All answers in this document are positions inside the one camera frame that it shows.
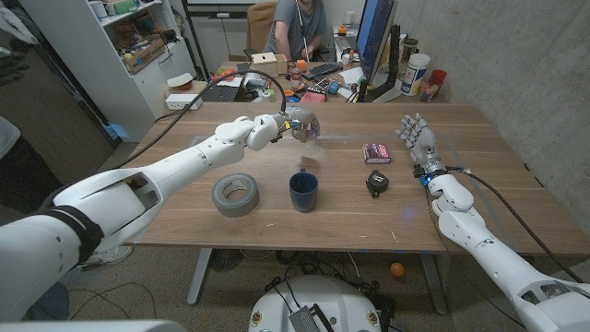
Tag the pink cloth item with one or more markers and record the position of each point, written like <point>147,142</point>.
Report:
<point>313,98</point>

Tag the white plastic canister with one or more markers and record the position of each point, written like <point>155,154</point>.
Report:
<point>414,74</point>

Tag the black glove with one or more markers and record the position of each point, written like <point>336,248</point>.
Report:
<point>11,64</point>

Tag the dark blue cup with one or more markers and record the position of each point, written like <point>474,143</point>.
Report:
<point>303,193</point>

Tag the white shelf unit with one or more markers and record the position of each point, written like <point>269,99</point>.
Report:
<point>92,60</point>

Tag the white power box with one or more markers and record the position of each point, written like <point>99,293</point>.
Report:
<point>182,101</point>

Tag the black computer monitor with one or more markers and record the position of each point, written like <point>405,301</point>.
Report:
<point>373,37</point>

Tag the black tape measure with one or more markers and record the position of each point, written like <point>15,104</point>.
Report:
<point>378,182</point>

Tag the thin white stick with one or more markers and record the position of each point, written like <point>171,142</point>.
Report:
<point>303,27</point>

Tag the dark lidded jar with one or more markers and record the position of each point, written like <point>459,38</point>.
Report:
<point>409,50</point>

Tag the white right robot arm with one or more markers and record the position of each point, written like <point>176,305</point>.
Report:
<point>488,249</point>

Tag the light wooden box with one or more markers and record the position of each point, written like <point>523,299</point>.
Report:
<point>267,63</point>

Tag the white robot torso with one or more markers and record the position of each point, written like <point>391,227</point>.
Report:
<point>322,299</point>

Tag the person in grey t-shirt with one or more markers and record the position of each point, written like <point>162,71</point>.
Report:
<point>288,23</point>

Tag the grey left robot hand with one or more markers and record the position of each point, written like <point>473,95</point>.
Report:
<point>299,117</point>

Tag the brown office chair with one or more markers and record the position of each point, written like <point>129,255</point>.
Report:
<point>258,23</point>

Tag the grey duct tape roll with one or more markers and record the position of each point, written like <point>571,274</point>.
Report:
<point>226,203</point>

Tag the black laptop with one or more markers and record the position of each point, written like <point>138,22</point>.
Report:
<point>221,94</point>

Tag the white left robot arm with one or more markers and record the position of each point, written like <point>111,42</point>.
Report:
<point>138,193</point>

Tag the grey table leg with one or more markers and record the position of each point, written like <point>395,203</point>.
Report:
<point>433,281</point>
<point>199,276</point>

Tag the orange ball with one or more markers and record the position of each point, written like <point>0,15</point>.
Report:
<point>397,269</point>

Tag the cardboard box with tools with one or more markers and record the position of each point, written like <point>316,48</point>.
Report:
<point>143,56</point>

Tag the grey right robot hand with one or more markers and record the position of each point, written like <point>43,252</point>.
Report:
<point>424,143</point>

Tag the red drink can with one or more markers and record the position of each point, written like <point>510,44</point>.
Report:
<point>296,78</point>

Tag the black monitor stand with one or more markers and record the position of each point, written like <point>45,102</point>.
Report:
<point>394,60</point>

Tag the purple Jell-O box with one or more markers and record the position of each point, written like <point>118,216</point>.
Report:
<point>375,153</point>

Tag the black keyboard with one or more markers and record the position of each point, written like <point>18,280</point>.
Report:
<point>322,70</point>

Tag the orange block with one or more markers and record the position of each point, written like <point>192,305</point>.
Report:
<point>301,65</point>

